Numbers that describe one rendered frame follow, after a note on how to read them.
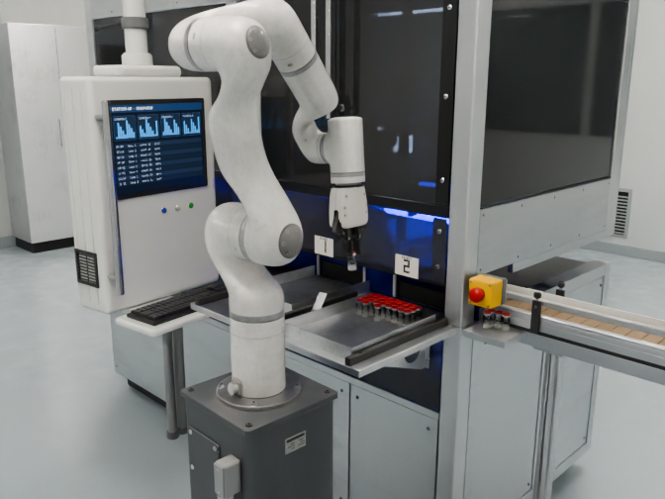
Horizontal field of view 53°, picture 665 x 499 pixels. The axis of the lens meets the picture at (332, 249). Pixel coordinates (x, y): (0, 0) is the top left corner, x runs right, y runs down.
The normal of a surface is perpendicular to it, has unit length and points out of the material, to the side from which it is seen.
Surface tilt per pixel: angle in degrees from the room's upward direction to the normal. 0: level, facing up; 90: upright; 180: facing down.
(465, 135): 90
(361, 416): 90
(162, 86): 90
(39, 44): 90
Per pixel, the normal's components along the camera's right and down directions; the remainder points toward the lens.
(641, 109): -0.70, 0.18
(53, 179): 0.71, 0.18
